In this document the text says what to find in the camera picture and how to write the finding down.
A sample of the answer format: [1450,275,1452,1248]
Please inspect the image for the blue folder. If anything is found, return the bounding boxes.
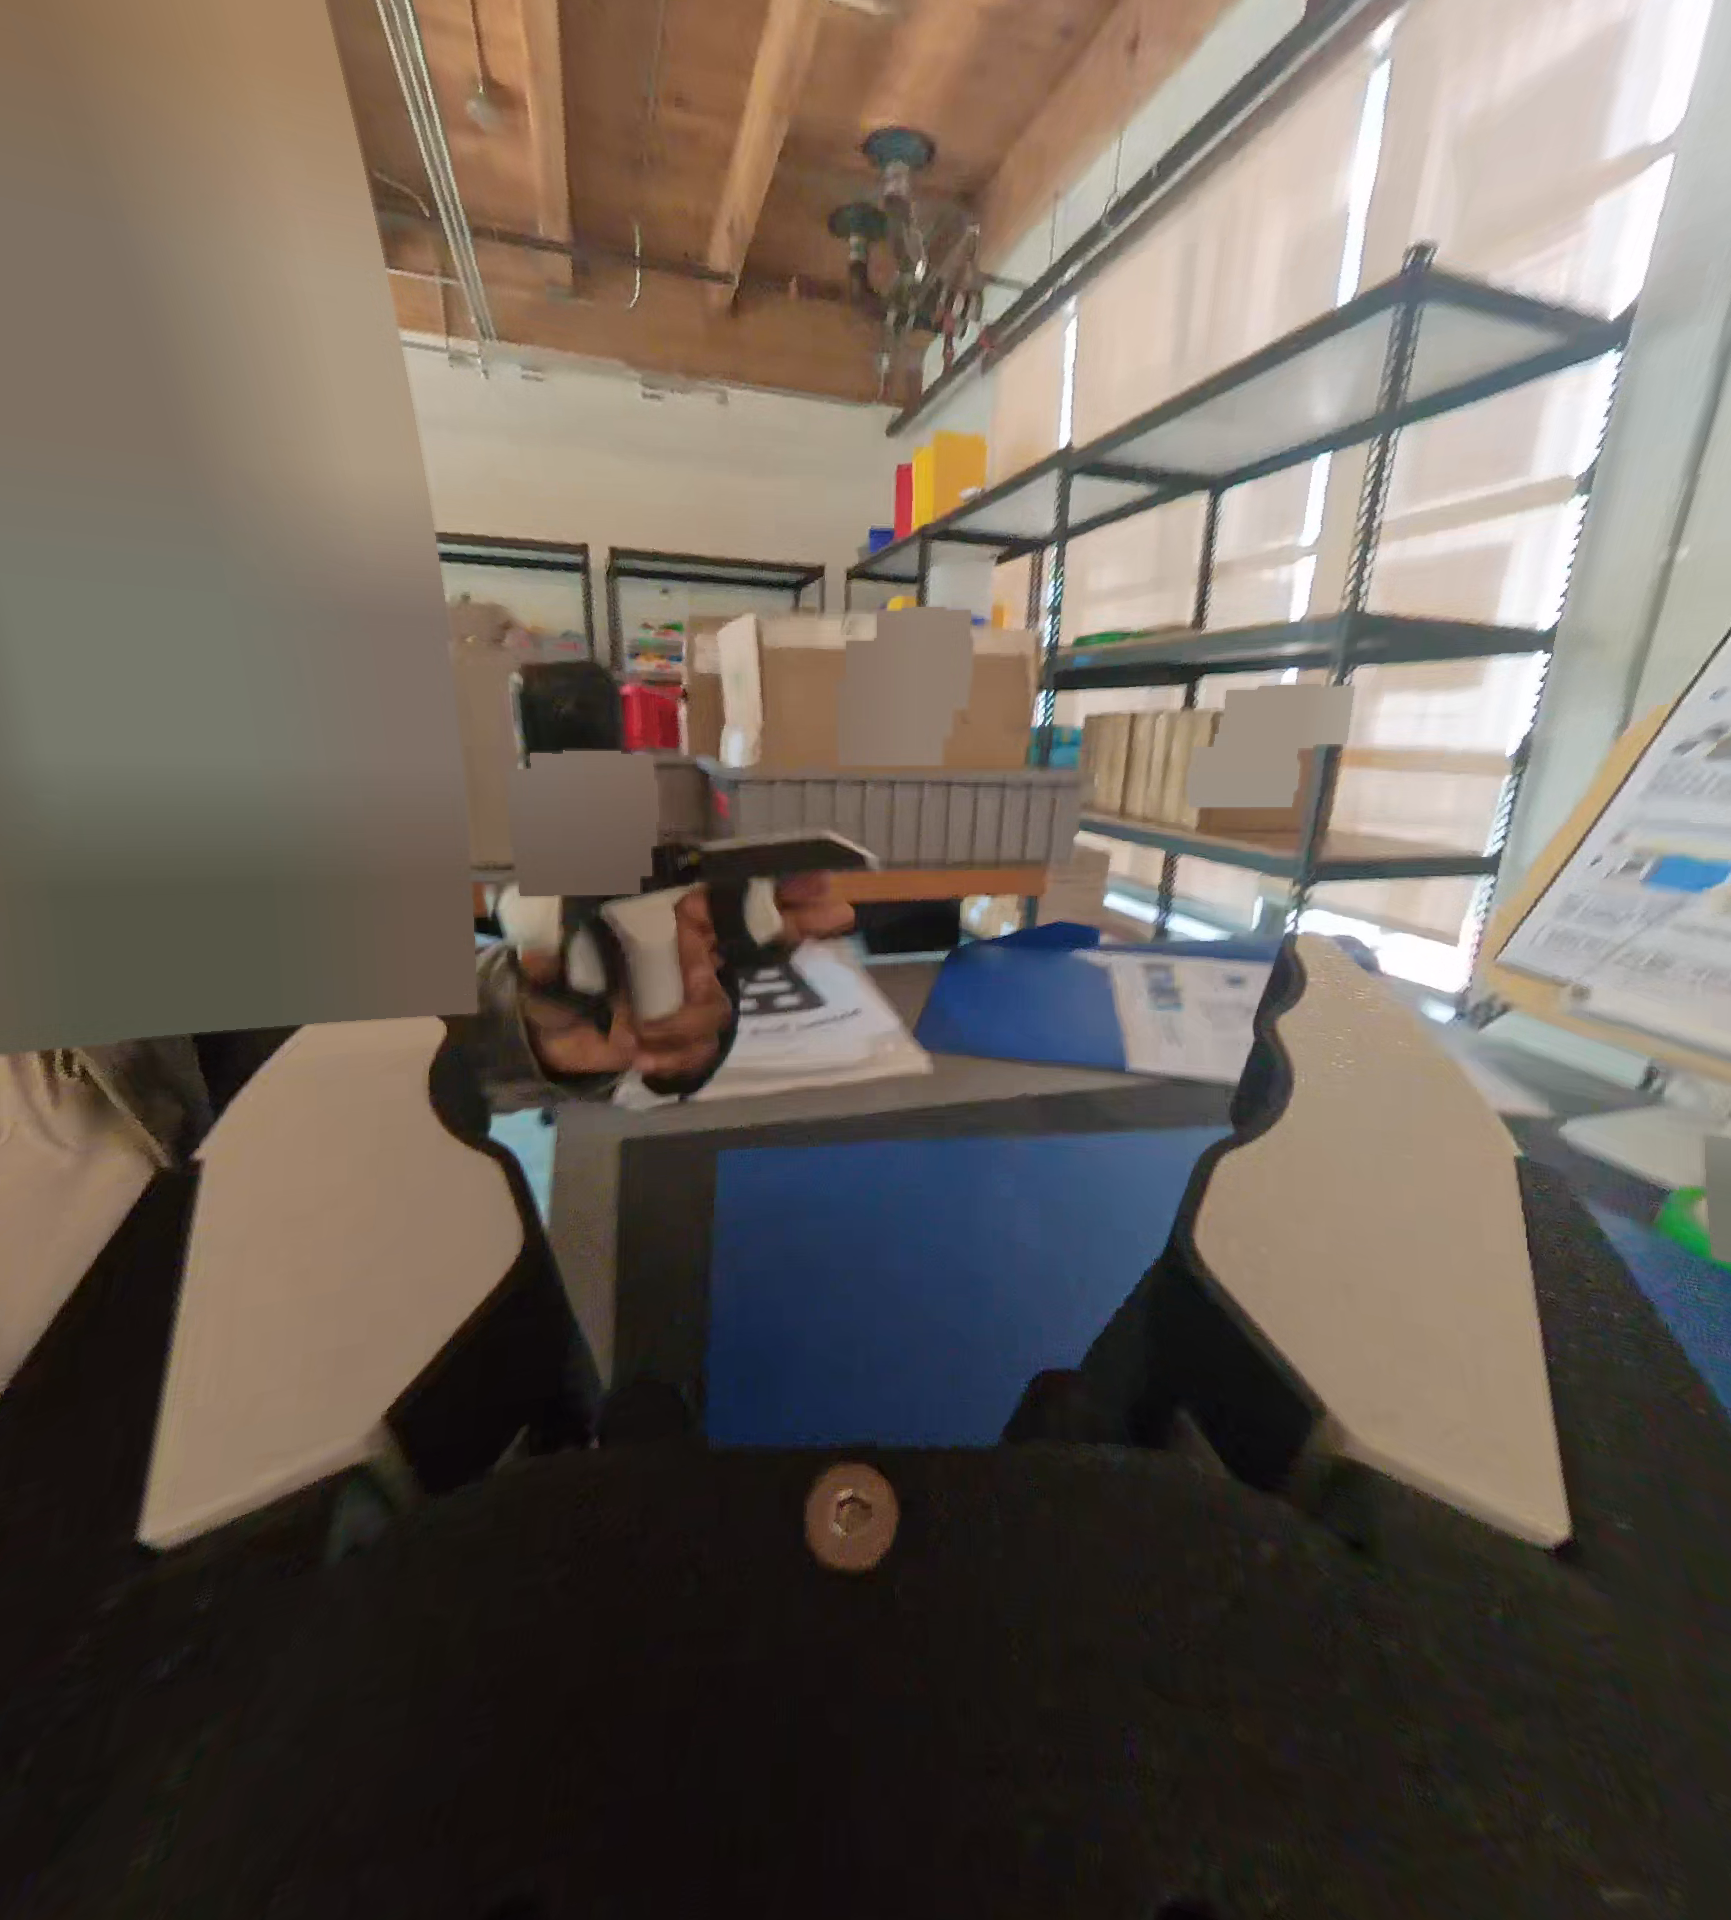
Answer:
[914,923,1288,1087]

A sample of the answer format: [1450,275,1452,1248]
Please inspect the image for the large dark metal shelving rack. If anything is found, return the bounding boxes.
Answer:
[848,246,1636,970]

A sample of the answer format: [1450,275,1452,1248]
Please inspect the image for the small dark metal shelving rack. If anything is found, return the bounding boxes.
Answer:
[439,533,599,666]
[609,547,826,681]

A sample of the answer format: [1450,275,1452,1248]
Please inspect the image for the row of tan cartons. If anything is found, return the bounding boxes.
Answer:
[1082,711,1320,837]

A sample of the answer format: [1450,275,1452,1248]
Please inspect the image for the yellow storage bin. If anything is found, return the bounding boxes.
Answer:
[914,433,992,531]

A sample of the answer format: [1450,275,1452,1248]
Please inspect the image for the blue mat with black border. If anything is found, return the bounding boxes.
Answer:
[611,1083,1250,1451]

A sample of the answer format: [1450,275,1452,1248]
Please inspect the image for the white printed paper sheet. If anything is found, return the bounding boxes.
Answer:
[1098,949,1282,1087]

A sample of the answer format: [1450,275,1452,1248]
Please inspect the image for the white window blind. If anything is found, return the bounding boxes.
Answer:
[986,0,1722,979]

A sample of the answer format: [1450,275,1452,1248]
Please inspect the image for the brown wooden desk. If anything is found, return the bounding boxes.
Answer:
[483,960,1708,1451]

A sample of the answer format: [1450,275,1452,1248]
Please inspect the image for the wooden table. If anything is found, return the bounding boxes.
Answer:
[818,865,1050,906]

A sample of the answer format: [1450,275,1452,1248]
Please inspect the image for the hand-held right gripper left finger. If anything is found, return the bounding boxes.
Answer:
[139,1017,605,1550]

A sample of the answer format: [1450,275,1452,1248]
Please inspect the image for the cardboard box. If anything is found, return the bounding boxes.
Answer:
[687,612,852,770]
[944,627,1042,773]

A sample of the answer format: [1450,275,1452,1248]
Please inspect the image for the grey plastic bin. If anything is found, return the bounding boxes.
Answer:
[699,757,1086,872]

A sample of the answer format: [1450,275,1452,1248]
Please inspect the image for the printed instruction board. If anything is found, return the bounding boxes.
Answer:
[1472,502,1731,1116]

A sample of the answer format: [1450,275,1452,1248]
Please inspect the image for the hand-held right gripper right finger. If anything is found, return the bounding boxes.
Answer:
[1082,932,1576,1550]

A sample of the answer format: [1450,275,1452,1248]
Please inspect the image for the person's left hand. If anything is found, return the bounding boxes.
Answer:
[521,875,862,1100]

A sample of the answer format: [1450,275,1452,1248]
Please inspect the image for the ceiling lamp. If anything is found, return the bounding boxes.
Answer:
[828,127,990,344]

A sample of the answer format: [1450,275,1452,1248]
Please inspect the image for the white printed paper booklet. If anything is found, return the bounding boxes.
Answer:
[611,937,936,1116]

